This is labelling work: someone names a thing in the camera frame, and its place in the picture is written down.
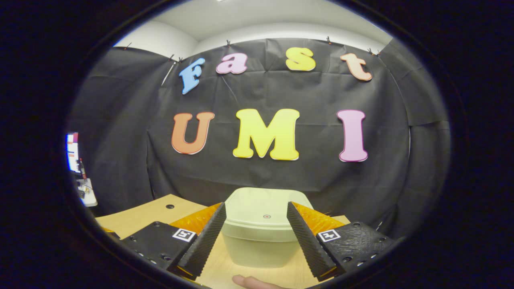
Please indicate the white side table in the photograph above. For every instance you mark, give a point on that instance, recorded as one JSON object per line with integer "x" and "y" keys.
{"x": 88, "y": 194}

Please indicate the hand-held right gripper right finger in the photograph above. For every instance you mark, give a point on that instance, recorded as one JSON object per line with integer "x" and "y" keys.
{"x": 307, "y": 241}

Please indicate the red bottle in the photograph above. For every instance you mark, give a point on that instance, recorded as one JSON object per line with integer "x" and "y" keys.
{"x": 82, "y": 169}

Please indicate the green desktop garbage bin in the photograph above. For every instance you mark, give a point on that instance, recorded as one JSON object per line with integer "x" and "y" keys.
{"x": 257, "y": 245}

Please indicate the wooden desktop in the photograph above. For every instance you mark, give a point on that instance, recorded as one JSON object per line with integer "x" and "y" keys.
{"x": 152, "y": 212}

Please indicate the black backdrop cloth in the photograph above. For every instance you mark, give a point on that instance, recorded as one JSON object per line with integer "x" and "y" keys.
{"x": 120, "y": 120}

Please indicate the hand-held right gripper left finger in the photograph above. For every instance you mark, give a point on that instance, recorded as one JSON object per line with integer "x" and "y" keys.
{"x": 204, "y": 241}

